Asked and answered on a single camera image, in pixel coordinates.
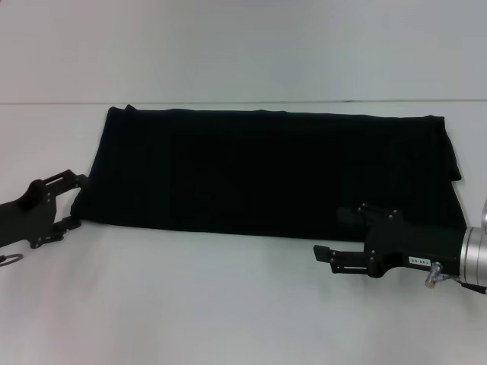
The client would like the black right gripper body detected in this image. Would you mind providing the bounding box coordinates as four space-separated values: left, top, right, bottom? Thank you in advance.
363 208 471 281

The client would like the dark red cable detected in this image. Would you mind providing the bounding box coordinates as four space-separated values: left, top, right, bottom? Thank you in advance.
0 252 24 268

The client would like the black FREE print t-shirt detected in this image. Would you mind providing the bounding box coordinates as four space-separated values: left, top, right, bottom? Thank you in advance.
70 105 469 240

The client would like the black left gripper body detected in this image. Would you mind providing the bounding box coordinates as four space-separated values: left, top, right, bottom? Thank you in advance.
0 177 59 251

